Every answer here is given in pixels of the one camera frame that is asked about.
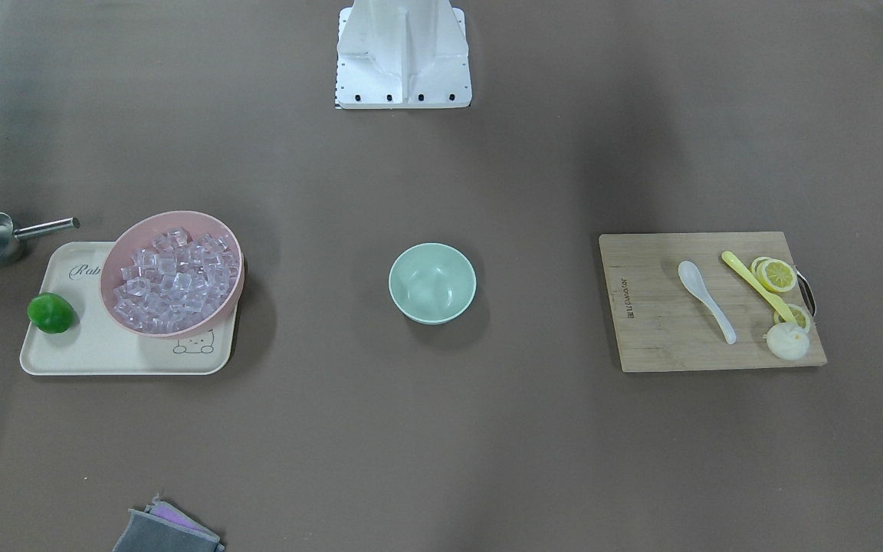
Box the mint green bowl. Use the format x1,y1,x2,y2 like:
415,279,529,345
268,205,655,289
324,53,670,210
388,242,478,325

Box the cream plastic tray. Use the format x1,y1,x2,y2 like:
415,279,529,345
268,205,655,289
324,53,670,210
20,241,236,376

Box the green lime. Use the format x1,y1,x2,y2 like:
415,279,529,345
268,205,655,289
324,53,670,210
27,292,77,334

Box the clear ice cubes pile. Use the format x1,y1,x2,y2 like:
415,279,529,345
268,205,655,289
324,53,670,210
111,227,241,335

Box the lemon slice lower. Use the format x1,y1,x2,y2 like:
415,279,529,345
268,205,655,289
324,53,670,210
772,304,812,334

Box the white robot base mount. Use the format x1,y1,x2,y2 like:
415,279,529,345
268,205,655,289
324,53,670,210
334,1,473,110

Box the white ceramic spoon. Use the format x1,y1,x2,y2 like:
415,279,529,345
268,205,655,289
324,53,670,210
678,261,738,345

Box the wooden cutting board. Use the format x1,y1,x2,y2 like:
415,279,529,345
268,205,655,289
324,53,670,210
599,232,827,373

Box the pink bowl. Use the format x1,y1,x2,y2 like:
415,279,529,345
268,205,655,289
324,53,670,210
99,211,246,339

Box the grey purple cloth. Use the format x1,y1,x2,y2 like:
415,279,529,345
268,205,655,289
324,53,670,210
113,497,225,551

